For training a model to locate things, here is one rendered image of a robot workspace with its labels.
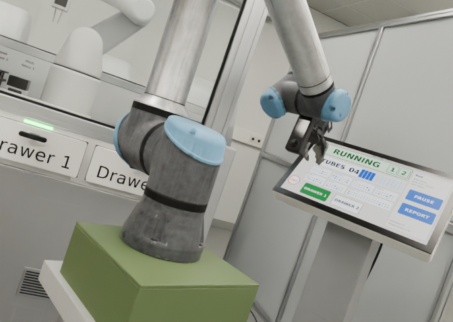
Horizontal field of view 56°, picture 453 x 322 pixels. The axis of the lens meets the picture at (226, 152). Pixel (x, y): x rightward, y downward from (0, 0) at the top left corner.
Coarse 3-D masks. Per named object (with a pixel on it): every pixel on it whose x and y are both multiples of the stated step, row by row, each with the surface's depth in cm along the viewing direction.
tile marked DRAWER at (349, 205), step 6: (336, 198) 137; (342, 198) 136; (348, 198) 136; (336, 204) 135; (342, 204) 135; (348, 204) 134; (354, 204) 134; (360, 204) 133; (348, 210) 132; (354, 210) 132; (360, 210) 132
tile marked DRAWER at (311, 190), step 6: (306, 186) 143; (312, 186) 142; (300, 192) 142; (306, 192) 141; (312, 192) 141; (318, 192) 140; (324, 192) 140; (330, 192) 139; (318, 198) 138; (324, 198) 138
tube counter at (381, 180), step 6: (354, 168) 144; (360, 168) 144; (354, 174) 142; (360, 174) 142; (366, 174) 141; (372, 174) 141; (378, 174) 140; (366, 180) 140; (372, 180) 139; (378, 180) 139; (384, 180) 138; (390, 180) 138; (396, 180) 137; (384, 186) 136; (390, 186) 136; (396, 186) 135; (402, 186) 135
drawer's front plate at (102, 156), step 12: (96, 156) 128; (108, 156) 129; (96, 168) 129; (108, 168) 130; (120, 168) 131; (132, 168) 132; (96, 180) 129; (108, 180) 130; (120, 180) 131; (132, 180) 132; (144, 180) 133; (132, 192) 133
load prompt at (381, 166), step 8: (328, 152) 152; (336, 152) 151; (344, 152) 151; (352, 152) 150; (352, 160) 147; (360, 160) 146; (368, 160) 146; (376, 160) 145; (376, 168) 142; (384, 168) 142; (392, 168) 141; (400, 168) 140; (408, 168) 140; (400, 176) 138; (408, 176) 137
